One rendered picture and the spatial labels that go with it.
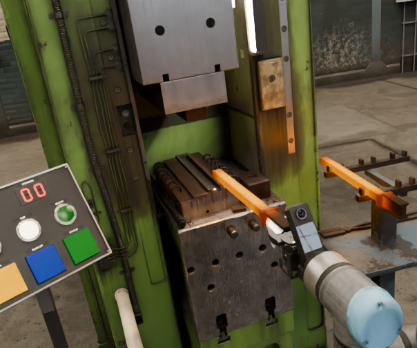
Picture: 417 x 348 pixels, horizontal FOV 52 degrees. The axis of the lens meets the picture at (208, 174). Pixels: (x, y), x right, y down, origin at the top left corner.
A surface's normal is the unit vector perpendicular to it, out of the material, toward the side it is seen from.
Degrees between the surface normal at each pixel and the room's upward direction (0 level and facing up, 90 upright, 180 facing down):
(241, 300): 90
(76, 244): 60
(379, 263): 0
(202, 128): 90
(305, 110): 90
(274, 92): 90
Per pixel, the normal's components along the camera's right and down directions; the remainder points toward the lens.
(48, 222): 0.53, -0.31
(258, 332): 0.32, 0.31
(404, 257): -0.13, -0.92
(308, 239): 0.22, -0.20
